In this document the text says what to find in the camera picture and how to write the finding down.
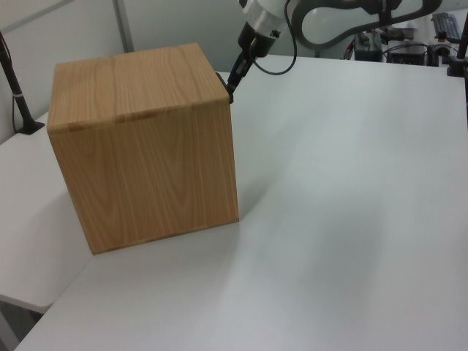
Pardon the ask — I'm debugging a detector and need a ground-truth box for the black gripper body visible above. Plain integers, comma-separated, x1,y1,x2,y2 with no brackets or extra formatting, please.
237,22,276,59

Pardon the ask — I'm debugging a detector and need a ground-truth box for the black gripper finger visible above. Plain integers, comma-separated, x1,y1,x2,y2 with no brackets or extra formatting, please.
226,48,254,93

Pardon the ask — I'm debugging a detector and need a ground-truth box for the black device with green parts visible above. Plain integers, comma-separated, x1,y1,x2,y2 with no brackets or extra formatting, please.
355,31,383,61

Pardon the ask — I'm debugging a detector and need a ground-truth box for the light wooden cabinet box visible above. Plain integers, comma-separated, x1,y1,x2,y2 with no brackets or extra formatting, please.
47,42,241,256

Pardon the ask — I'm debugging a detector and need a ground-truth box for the black computer box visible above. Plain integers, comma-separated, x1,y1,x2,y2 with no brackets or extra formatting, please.
387,44,429,67

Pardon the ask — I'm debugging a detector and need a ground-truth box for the black keyboard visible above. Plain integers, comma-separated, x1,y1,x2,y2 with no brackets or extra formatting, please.
431,12,463,42

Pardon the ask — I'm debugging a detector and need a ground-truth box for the black pole with table clamp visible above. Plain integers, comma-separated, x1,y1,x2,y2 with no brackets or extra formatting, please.
445,27,468,78

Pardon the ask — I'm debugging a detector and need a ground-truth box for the black drawer handle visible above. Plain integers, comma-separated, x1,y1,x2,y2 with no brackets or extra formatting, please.
215,71,235,105

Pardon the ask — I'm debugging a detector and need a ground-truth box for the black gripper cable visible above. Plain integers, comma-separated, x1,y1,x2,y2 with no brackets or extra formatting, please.
252,0,298,76

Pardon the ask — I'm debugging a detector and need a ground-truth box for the grey partition post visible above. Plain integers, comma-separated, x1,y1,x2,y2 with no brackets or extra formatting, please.
112,0,135,54

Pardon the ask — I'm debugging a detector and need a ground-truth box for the black camera pole with base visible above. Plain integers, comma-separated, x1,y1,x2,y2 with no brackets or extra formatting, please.
0,31,46,134

